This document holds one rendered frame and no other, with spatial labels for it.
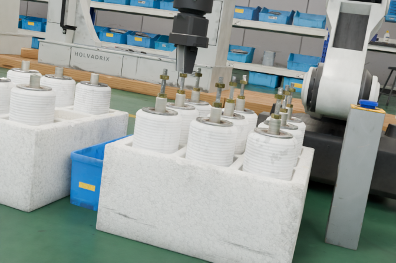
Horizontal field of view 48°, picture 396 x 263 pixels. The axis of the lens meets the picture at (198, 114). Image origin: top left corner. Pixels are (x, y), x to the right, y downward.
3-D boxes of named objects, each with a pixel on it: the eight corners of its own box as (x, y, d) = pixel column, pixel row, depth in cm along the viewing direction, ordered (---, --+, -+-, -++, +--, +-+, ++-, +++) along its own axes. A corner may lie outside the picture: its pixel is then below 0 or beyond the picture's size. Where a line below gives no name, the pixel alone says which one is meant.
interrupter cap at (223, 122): (240, 127, 88) (241, 124, 88) (213, 128, 83) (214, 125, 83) (214, 119, 93) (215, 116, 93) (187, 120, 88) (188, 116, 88)
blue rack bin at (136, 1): (144, 9, 653) (145, -5, 650) (167, 12, 642) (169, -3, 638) (128, 5, 606) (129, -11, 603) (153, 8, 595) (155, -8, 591)
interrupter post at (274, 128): (279, 135, 86) (281, 118, 85) (279, 137, 84) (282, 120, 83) (266, 132, 86) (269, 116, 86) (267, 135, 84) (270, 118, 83)
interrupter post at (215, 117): (223, 125, 88) (225, 108, 88) (214, 125, 86) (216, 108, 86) (214, 122, 90) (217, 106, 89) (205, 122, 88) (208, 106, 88)
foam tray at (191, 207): (165, 181, 127) (173, 120, 124) (302, 214, 116) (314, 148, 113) (95, 229, 90) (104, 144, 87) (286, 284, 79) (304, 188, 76)
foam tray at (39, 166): (16, 145, 142) (20, 89, 140) (122, 172, 130) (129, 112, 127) (-103, 171, 106) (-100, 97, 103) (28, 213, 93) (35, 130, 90)
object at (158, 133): (122, 199, 89) (132, 111, 87) (131, 184, 99) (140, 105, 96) (168, 206, 89) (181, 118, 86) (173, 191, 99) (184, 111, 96)
